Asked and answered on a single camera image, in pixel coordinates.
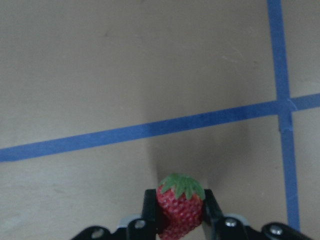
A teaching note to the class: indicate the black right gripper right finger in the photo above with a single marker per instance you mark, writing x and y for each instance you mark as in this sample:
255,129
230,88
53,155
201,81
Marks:
219,226

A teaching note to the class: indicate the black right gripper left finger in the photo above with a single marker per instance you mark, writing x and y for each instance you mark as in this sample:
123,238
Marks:
145,227

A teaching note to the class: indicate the strawberry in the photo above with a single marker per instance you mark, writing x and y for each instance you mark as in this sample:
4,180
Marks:
180,199

